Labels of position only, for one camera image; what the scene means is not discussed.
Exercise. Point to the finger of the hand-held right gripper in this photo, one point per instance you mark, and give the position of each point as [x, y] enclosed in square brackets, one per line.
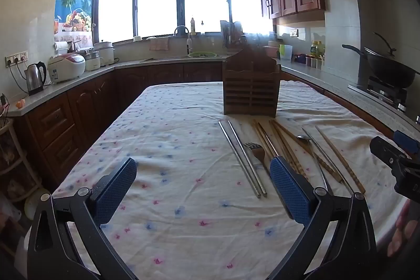
[408, 142]
[382, 148]

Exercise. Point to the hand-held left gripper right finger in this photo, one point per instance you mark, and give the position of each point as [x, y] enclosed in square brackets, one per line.
[290, 191]

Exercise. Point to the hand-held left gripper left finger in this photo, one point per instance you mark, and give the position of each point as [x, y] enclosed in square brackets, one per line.
[115, 191]

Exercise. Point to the bunch of wooden chopsticks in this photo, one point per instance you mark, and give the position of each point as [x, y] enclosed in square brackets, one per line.
[292, 155]

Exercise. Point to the thin metal chopstick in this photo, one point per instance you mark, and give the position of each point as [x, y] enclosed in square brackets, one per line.
[323, 153]

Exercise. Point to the metal fork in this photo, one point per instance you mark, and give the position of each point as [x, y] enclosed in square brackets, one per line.
[257, 152]

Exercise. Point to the metal spoon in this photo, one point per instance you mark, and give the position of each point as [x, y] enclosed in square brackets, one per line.
[301, 137]

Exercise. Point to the wooden utensil holder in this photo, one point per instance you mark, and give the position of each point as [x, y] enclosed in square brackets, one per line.
[251, 93]

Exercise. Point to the person's right hand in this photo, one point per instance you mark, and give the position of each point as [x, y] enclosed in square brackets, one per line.
[405, 229]

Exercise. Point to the gas stove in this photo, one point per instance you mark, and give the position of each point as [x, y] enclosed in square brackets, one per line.
[384, 93]

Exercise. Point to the black wok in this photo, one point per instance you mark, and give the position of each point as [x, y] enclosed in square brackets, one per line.
[390, 70]

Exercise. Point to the white floral tablecloth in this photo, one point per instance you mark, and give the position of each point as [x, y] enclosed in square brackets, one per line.
[183, 142]

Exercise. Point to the wooden base cabinets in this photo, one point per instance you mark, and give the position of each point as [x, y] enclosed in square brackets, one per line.
[55, 125]

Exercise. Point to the grey speckled kitchen countertop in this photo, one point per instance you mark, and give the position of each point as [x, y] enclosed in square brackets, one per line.
[65, 88]

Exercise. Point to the yellow oil bottle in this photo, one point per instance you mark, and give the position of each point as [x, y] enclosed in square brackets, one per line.
[316, 48]

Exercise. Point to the small orange object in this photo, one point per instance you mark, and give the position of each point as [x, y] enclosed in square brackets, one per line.
[21, 104]

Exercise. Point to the small white steamer pot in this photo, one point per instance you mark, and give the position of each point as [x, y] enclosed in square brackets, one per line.
[92, 63]

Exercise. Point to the white pink rice cooker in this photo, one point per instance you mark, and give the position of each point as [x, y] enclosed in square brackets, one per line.
[65, 68]

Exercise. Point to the white and green container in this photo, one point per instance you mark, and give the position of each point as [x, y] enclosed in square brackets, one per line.
[286, 53]

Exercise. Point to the steel electric kettle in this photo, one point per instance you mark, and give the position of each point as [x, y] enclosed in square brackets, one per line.
[34, 80]

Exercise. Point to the white round cooker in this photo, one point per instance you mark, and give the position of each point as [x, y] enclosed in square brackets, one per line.
[104, 53]

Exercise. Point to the pink plastic container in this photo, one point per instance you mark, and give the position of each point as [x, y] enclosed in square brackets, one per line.
[271, 52]

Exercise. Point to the paper towel roll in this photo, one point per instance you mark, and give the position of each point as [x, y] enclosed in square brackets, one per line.
[61, 47]

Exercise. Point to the pale dish cloth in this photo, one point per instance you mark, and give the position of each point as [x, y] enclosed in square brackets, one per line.
[159, 43]

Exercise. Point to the small white bowl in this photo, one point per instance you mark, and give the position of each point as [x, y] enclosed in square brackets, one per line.
[137, 38]

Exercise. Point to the green wash basin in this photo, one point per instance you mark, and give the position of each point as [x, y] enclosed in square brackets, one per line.
[201, 54]

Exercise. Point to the curved sink faucet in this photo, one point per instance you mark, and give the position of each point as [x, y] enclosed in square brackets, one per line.
[189, 43]

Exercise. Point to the dish drying rack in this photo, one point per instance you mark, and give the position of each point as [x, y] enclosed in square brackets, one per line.
[229, 34]

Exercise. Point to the yellow detergent bottle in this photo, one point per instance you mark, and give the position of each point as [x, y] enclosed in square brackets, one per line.
[192, 27]

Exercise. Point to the double wall outlet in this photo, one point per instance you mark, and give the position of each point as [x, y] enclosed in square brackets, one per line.
[293, 33]

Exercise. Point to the white wall socket strip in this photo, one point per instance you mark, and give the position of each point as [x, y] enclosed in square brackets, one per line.
[14, 59]

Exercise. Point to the blue fruit wall poster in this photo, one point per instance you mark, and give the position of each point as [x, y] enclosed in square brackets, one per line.
[73, 4]

